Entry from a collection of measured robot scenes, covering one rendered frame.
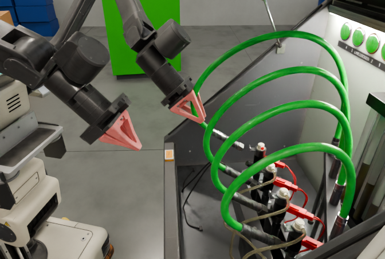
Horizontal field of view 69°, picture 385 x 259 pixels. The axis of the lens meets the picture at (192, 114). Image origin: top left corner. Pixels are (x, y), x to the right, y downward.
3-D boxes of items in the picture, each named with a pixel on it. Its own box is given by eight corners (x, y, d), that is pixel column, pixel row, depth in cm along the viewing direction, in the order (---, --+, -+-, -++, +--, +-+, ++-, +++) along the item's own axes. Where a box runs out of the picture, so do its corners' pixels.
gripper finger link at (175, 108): (215, 106, 69) (190, 77, 67) (213, 116, 62) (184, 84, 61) (195, 123, 71) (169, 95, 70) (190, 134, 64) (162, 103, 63)
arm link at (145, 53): (137, 56, 67) (128, 60, 62) (157, 36, 65) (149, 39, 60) (157, 78, 68) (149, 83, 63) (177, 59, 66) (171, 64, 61)
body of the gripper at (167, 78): (194, 81, 69) (173, 57, 68) (187, 90, 60) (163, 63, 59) (175, 97, 71) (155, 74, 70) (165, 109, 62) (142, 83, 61)
